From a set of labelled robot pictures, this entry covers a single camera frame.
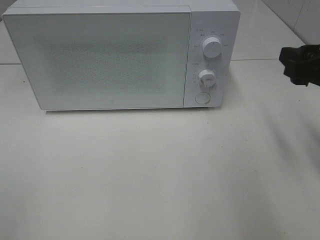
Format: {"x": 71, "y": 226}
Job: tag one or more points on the white microwave door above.
{"x": 103, "y": 61}

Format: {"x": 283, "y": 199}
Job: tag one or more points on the white rear table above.
{"x": 266, "y": 26}

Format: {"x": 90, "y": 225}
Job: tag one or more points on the white dial knob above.
{"x": 211, "y": 47}
{"x": 207, "y": 78}

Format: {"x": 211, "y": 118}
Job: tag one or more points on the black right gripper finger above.
{"x": 292, "y": 55}
{"x": 298, "y": 74}

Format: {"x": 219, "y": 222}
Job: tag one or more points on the round white door button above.
{"x": 203, "y": 98}

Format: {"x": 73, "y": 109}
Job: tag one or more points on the white microwave oven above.
{"x": 208, "y": 18}

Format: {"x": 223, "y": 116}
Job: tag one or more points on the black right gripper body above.
{"x": 312, "y": 60}

